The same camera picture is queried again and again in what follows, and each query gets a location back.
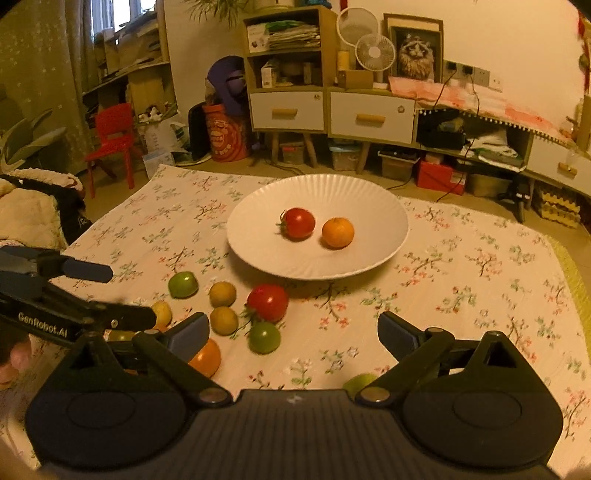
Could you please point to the green tomato left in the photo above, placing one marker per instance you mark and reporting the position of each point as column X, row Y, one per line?
column 182, row 285

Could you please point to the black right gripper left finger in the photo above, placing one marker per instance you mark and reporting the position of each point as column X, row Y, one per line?
column 169, row 354

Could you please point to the clear storage box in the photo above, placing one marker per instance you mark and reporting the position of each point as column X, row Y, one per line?
column 345, row 154

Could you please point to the red tomato in plate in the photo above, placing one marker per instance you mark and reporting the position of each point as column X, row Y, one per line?
column 296, row 224

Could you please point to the white drawer cabinet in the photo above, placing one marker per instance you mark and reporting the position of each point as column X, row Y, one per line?
column 290, row 62
column 371, row 118

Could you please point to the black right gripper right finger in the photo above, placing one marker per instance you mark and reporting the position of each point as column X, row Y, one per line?
column 417, row 352

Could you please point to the left hand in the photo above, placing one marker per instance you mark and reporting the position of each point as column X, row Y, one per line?
column 15, row 354

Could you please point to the middle white drawer cabinet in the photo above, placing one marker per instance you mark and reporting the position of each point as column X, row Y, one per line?
column 371, row 118

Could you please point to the large red tomato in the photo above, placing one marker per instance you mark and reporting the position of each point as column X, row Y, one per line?
column 269, row 302

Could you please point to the left white drawer cabinet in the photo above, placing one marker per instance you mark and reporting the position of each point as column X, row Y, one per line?
column 290, row 62

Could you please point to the small green fruit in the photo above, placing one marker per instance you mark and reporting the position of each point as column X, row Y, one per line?
column 356, row 384

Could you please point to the purple plush toy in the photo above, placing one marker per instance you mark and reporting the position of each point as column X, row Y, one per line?
column 227, row 77

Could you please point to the fluffy beige blanket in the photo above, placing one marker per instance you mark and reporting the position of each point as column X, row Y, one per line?
column 42, row 209

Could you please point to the brown longan upper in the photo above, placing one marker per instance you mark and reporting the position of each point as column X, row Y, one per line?
column 222, row 294

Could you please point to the red box under shelf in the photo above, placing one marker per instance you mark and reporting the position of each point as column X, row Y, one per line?
column 440, row 177

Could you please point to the egg carton tray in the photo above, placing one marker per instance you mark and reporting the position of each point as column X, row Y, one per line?
column 557, row 205

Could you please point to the white desk fan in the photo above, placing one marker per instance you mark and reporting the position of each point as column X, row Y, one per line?
column 375, row 53

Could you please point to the yellow round fruit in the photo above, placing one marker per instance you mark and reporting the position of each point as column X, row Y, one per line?
column 163, row 315

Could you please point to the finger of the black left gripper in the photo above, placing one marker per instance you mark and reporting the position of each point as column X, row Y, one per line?
column 48, row 264
column 115, row 316

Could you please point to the pink cloth on shelf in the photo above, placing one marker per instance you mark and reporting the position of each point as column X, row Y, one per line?
column 475, row 100

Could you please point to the floral tablecloth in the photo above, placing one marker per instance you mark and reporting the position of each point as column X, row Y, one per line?
column 465, row 271

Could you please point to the orange tomato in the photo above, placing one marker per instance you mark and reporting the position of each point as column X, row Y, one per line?
column 208, row 360

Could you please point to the white ribbed plate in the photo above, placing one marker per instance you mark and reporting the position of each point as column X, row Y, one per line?
column 380, row 227

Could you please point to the orange mandarin in plate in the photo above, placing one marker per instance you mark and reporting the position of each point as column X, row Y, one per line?
column 338, row 233

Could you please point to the red orange bucket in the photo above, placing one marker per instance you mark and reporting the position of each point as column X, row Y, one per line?
column 229, row 135

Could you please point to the long low tv shelf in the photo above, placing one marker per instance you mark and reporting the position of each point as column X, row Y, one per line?
column 497, row 149

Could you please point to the red plastic chair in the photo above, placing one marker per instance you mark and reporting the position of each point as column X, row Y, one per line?
column 115, row 129

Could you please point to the framed cat picture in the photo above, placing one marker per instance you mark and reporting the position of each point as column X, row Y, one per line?
column 419, row 45

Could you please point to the green tomato near red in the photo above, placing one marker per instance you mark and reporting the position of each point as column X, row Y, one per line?
column 264, row 338

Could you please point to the wooden bookshelf by window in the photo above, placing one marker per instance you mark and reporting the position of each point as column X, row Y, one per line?
column 133, row 66

